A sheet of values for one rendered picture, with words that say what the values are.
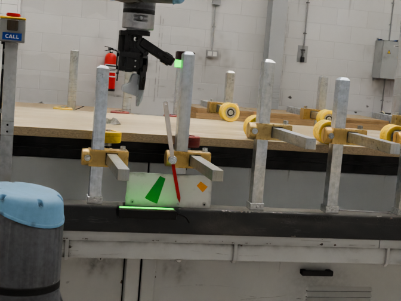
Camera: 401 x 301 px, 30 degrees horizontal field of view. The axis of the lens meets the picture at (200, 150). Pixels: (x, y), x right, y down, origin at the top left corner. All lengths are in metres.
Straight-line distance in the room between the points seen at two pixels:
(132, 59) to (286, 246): 0.79
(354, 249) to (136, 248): 0.72
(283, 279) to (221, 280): 0.22
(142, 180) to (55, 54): 7.11
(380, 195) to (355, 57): 7.74
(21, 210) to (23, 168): 1.04
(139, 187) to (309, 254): 0.61
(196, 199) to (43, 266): 0.93
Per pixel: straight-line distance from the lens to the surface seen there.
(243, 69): 9.79
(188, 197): 2.26
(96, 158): 2.20
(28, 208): 1.39
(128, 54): 2.10
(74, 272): 2.54
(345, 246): 2.49
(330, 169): 2.40
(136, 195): 2.24
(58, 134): 2.36
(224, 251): 2.36
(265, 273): 2.67
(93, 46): 9.33
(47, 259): 1.43
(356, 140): 2.34
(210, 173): 1.99
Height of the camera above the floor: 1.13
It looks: 7 degrees down
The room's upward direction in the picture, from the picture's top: 5 degrees clockwise
